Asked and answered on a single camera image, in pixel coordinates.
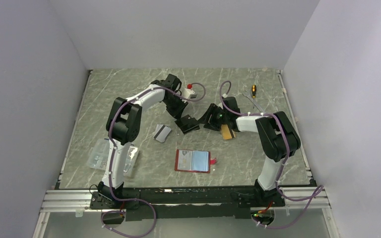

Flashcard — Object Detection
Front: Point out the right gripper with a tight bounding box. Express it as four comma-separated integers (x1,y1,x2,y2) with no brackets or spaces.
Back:
197,104,229,131

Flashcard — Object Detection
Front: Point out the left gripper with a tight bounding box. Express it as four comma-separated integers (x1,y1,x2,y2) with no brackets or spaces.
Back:
164,95,189,121

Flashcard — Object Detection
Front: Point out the silver credit card stack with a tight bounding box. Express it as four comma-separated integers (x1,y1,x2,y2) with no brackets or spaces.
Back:
153,124,172,143

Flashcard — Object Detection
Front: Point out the red leather card holder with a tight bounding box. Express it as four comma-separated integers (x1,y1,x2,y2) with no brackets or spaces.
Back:
175,149,217,174

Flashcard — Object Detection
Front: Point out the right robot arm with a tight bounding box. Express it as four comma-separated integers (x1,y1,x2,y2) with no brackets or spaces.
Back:
198,97,301,206

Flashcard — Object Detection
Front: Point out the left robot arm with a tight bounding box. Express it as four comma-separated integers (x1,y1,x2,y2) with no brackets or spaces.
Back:
97,74,203,208

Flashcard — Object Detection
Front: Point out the silver open end wrench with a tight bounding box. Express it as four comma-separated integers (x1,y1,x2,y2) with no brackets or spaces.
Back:
242,91,265,114

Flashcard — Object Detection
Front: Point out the orange black screwdriver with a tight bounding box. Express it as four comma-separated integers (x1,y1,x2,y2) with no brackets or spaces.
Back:
251,84,257,99

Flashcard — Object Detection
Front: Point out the clear plastic screw box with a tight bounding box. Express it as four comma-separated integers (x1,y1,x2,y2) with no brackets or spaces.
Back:
87,138,140,177

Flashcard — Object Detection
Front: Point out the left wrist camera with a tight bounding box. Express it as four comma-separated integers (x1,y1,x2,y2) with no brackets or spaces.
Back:
182,84,197,99

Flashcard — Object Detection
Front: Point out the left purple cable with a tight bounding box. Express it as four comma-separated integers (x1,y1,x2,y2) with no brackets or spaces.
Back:
101,82,207,238

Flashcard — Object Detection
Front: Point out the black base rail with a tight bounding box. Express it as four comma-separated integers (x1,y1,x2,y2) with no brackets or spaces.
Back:
90,185,285,221

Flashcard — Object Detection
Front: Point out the aluminium frame rail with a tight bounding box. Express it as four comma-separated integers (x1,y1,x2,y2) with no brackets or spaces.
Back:
33,186,341,238

